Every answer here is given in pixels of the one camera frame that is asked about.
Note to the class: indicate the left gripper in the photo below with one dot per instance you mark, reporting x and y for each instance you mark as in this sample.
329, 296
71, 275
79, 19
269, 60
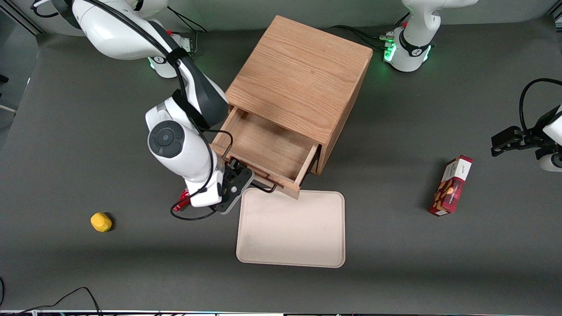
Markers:
536, 131

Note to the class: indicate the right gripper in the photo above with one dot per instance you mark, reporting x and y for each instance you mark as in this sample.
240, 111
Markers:
229, 173

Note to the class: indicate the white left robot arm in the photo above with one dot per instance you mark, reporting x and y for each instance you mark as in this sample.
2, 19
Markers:
408, 52

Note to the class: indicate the oak wooden drawer cabinet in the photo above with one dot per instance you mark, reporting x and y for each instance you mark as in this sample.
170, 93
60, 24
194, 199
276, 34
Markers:
303, 74

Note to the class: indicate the red cola bottle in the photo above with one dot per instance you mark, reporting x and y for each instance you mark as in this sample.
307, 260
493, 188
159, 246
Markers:
181, 204

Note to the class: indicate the red cookie box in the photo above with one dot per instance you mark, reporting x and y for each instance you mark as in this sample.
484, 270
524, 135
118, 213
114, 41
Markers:
451, 186

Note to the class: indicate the beige rectangular tray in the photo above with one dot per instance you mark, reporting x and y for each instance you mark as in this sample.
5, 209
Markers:
290, 232

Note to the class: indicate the yellow lemon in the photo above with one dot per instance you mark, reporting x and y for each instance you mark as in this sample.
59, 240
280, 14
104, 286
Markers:
101, 222

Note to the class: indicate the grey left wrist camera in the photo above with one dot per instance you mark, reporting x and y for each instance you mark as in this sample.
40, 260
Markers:
551, 162

